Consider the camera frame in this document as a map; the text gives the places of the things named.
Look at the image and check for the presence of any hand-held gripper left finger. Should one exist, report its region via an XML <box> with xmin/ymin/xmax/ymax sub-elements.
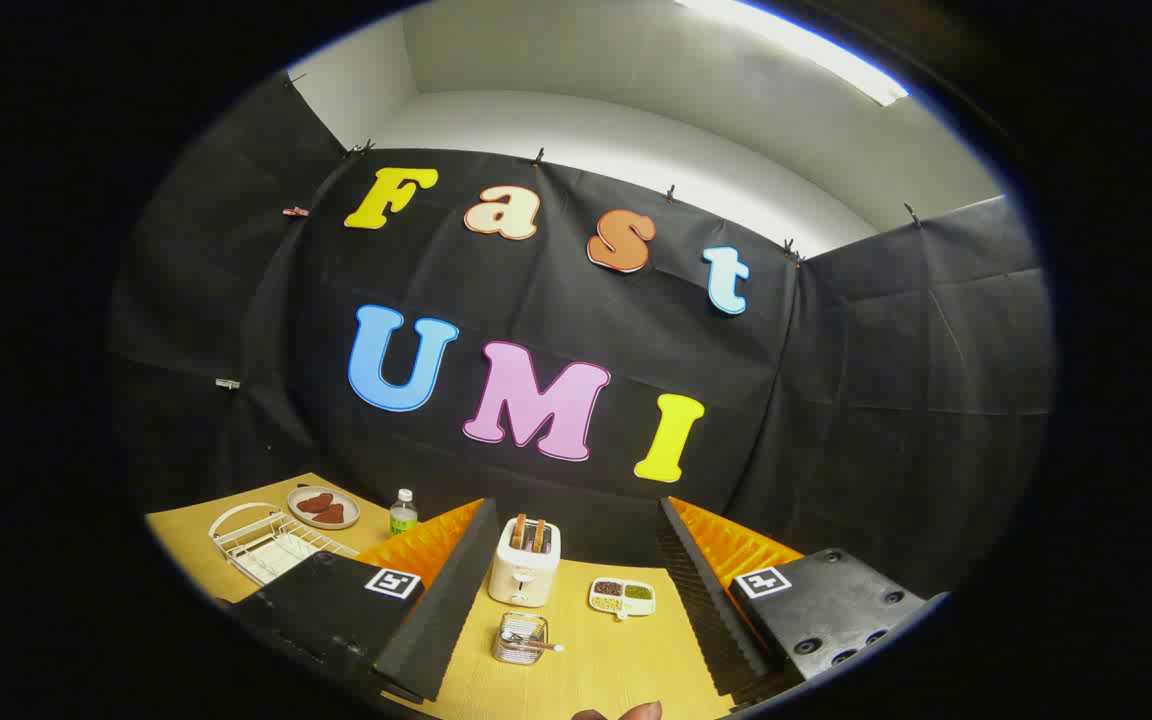
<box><xmin>216</xmin><ymin>498</ymin><xmax>502</xmax><ymax>706</ymax></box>

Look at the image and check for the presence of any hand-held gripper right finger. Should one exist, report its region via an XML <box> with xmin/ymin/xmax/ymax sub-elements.
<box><xmin>656</xmin><ymin>495</ymin><xmax>949</xmax><ymax>706</ymax></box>

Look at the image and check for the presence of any metal wire basket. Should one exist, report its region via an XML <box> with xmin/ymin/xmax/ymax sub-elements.
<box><xmin>493</xmin><ymin>612</ymin><xmax>549</xmax><ymax>666</ymax></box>

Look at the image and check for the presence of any white wire dish rack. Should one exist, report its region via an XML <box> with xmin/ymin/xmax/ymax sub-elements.
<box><xmin>209</xmin><ymin>502</ymin><xmax>361</xmax><ymax>587</ymax></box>

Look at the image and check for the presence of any small plate with sausages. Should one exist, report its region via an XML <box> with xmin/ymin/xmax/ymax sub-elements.
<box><xmin>287</xmin><ymin>486</ymin><xmax>361</xmax><ymax>530</ymax></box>

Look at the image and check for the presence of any white divided bean tray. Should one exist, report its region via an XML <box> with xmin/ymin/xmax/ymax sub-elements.
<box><xmin>589</xmin><ymin>577</ymin><xmax>657</xmax><ymax>621</ymax></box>

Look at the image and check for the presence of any white toaster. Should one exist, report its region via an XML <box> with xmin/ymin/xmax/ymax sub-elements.
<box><xmin>488</xmin><ymin>516</ymin><xmax>563</xmax><ymax>608</ymax></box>

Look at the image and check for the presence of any black backdrop cloth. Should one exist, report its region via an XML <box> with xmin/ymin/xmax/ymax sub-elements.
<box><xmin>106</xmin><ymin>75</ymin><xmax>1055</xmax><ymax>601</ymax></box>

